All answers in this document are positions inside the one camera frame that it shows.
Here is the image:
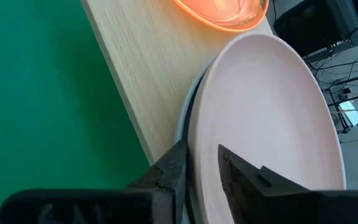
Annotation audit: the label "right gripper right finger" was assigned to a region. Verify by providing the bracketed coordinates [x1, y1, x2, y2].
[218, 144, 358, 224]

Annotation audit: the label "black computer box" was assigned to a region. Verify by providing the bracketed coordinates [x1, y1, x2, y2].
[273, 0, 358, 57]

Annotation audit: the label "green table mat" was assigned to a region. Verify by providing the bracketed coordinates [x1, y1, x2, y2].
[0, 0, 152, 224]

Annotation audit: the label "salmon pink round plate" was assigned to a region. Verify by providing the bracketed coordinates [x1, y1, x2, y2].
[186, 30, 347, 224]

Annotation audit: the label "pale blue round plate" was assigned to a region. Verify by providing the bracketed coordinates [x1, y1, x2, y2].
[174, 58, 214, 147]

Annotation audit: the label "wooden shelf black legs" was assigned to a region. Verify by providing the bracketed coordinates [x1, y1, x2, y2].
[80, 0, 275, 166]

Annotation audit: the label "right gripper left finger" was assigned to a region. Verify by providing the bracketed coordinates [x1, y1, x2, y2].
[0, 139, 188, 224]

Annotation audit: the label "orange transparent glass plate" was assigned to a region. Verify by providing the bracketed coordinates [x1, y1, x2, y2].
[174, 0, 270, 34]

